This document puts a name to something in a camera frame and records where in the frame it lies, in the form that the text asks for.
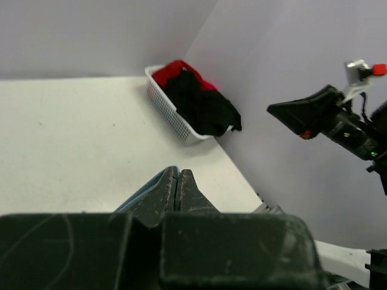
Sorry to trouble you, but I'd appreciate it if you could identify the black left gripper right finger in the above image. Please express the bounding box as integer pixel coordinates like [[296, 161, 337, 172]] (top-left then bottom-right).
[[178, 169, 219, 213]]

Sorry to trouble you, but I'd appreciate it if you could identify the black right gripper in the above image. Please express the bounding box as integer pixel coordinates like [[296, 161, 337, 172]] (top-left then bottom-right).
[[267, 85, 386, 190]]

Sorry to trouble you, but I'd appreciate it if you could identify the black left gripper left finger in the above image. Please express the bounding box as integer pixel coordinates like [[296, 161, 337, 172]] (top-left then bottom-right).
[[127, 169, 178, 227]]

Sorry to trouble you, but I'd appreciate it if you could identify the blue t shirt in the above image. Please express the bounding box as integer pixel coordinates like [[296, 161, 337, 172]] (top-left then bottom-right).
[[114, 166, 180, 213]]

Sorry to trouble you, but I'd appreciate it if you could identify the black t shirt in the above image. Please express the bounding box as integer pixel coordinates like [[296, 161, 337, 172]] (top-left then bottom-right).
[[164, 70, 242, 137]]

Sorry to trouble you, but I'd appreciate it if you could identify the white perforated plastic basket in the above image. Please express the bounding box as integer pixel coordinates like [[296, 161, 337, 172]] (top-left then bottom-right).
[[145, 60, 219, 145]]

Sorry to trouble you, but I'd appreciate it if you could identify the red t shirt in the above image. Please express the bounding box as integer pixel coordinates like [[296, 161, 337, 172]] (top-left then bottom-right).
[[152, 59, 219, 93]]

